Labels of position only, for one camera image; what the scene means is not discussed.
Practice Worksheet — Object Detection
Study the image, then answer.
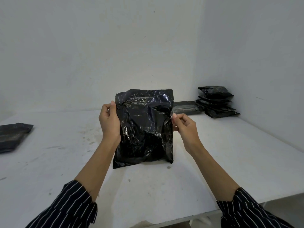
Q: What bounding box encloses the person's left hand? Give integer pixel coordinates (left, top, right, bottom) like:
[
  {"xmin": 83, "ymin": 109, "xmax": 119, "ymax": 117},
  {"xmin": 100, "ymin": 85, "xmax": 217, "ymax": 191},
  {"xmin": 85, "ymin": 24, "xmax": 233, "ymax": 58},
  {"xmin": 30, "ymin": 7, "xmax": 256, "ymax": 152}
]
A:
[{"xmin": 99, "ymin": 101, "xmax": 122, "ymax": 146}]

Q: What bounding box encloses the person's right hand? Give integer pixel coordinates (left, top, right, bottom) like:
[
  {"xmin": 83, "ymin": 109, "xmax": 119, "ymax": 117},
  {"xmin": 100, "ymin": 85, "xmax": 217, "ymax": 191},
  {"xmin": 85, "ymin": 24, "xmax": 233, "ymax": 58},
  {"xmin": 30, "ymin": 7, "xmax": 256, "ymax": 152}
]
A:
[{"xmin": 171, "ymin": 113, "xmax": 203, "ymax": 155}]

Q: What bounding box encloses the glossy black plastic mailer bag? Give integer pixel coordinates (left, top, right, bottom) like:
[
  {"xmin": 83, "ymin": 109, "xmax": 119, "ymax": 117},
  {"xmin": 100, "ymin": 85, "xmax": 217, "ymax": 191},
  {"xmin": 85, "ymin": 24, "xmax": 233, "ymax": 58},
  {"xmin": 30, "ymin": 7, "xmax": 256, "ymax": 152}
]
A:
[{"xmin": 113, "ymin": 88, "xmax": 174, "ymax": 169}]

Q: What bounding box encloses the person's right forearm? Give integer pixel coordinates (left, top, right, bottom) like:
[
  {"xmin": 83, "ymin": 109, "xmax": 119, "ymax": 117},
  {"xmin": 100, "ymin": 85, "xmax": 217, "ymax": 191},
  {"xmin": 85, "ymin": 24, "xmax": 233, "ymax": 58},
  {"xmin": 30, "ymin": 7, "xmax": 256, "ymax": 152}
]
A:
[{"xmin": 185, "ymin": 143, "xmax": 240, "ymax": 202}]

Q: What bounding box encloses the person's left forearm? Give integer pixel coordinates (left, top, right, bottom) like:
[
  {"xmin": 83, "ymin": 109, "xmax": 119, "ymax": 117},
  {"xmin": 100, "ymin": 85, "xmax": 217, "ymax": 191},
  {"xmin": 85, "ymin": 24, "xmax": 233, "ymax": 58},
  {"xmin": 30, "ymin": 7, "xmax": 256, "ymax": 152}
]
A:
[{"xmin": 74, "ymin": 138, "xmax": 122, "ymax": 203}]

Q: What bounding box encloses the flat grey-black mailer bag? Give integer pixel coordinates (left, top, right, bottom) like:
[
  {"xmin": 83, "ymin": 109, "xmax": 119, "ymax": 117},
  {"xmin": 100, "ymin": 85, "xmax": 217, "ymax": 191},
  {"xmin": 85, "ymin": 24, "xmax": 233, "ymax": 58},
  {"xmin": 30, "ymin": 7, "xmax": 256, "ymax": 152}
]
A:
[{"xmin": 171, "ymin": 101, "xmax": 205, "ymax": 116}]

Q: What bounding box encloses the stack of black mailer bags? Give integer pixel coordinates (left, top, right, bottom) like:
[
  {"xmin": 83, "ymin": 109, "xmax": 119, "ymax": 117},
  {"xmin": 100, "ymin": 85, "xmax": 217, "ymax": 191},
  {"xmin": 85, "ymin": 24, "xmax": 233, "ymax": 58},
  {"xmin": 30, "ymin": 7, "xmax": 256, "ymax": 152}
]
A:
[{"xmin": 196, "ymin": 86, "xmax": 241, "ymax": 119}]

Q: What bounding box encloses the dull black mailer bag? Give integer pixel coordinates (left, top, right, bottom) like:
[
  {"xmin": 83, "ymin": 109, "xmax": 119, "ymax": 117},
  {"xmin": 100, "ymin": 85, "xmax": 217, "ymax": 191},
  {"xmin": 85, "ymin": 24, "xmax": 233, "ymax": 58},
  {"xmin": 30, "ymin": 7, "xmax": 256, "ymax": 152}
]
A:
[{"xmin": 0, "ymin": 123, "xmax": 34, "ymax": 154}]

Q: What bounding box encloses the dark striped shirt sleeve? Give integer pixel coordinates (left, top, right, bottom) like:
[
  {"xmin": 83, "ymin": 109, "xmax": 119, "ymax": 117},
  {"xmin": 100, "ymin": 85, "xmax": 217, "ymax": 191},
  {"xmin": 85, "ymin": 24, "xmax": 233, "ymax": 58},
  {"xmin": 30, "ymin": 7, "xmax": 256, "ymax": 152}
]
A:
[
  {"xmin": 216, "ymin": 187, "xmax": 295, "ymax": 228},
  {"xmin": 26, "ymin": 180, "xmax": 98, "ymax": 228}
]

